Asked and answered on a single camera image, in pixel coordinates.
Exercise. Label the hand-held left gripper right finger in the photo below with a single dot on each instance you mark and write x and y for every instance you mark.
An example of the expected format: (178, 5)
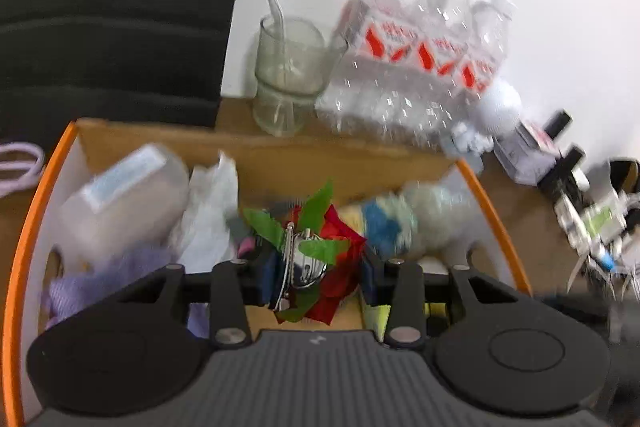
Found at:
(370, 277)

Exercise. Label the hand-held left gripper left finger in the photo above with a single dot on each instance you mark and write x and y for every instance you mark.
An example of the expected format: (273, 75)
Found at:
(270, 279)

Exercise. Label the red artificial flower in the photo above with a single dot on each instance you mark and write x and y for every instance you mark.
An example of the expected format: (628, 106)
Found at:
(325, 237)

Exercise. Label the iridescent plastic bag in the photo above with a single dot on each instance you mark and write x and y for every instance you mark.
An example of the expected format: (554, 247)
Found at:
(440, 217)

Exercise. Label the white tissue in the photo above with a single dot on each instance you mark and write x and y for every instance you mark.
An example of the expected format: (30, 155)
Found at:
(210, 207)

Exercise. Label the purple fabric pouch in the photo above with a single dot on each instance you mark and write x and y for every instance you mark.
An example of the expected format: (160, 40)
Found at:
(125, 272)

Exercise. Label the clear cotton swab container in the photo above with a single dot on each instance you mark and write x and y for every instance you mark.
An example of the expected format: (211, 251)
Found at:
(125, 202)

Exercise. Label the orange cardboard box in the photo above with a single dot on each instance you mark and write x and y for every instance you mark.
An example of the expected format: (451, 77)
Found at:
(150, 139)

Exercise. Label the white tin box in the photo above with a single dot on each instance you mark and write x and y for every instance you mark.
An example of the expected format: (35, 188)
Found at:
(525, 152)

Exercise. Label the clear glass cup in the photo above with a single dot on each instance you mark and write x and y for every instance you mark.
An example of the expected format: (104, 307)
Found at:
(290, 72)

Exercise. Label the white round speaker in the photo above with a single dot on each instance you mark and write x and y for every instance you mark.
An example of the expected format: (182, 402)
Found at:
(497, 104)

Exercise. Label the white power strip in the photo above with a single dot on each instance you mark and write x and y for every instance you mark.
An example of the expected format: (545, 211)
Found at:
(590, 227)

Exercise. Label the small black bottle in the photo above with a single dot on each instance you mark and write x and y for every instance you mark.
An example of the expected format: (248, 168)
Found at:
(562, 157)

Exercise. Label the clear glass straw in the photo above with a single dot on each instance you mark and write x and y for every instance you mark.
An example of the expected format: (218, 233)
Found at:
(280, 27)

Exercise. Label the black paper bag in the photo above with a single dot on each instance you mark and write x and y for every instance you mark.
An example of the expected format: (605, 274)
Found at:
(115, 2)

